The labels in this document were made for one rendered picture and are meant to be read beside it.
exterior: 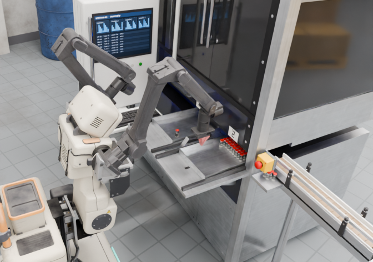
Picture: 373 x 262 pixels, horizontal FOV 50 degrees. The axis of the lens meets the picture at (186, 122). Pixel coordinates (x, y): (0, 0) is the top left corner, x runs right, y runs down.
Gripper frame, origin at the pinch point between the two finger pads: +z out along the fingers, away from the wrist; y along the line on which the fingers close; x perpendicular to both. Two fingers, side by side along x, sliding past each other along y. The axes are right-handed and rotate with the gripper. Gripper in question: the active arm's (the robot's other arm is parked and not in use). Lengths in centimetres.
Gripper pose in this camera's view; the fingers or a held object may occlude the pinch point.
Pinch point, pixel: (201, 144)
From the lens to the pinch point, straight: 199.7
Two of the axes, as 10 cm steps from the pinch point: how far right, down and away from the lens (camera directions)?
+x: -5.1, -5.0, 7.0
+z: -0.7, 8.3, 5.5
